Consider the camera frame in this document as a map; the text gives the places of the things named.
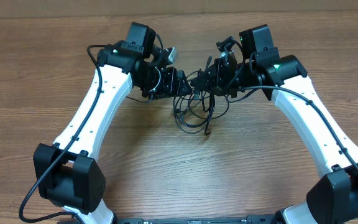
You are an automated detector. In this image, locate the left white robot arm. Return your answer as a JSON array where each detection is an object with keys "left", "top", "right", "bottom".
[{"left": 33, "top": 22, "right": 191, "bottom": 223}]

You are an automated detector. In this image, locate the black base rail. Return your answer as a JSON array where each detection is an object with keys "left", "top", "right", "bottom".
[{"left": 112, "top": 214, "right": 282, "bottom": 224}]

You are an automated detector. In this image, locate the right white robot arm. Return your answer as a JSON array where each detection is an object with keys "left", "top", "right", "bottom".
[{"left": 191, "top": 25, "right": 358, "bottom": 223}]

